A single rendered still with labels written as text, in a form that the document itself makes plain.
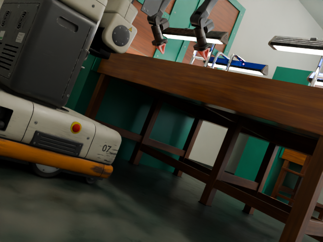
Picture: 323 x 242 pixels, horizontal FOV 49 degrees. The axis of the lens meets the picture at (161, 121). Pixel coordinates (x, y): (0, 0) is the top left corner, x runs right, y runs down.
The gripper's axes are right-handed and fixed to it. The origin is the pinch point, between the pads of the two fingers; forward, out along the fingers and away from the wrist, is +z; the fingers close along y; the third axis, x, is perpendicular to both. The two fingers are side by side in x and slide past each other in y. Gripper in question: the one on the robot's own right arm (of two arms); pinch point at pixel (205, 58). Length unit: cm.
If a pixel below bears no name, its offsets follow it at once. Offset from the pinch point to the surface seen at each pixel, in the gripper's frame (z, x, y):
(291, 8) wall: 114, -346, 165
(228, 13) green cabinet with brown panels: 25, -121, 87
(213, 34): -2.3, -25.7, 15.9
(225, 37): -0.3, -27.0, 7.2
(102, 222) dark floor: -3, 114, -55
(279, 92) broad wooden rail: -2, 21, -64
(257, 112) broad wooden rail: 5, 30, -57
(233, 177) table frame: 89, 8, -7
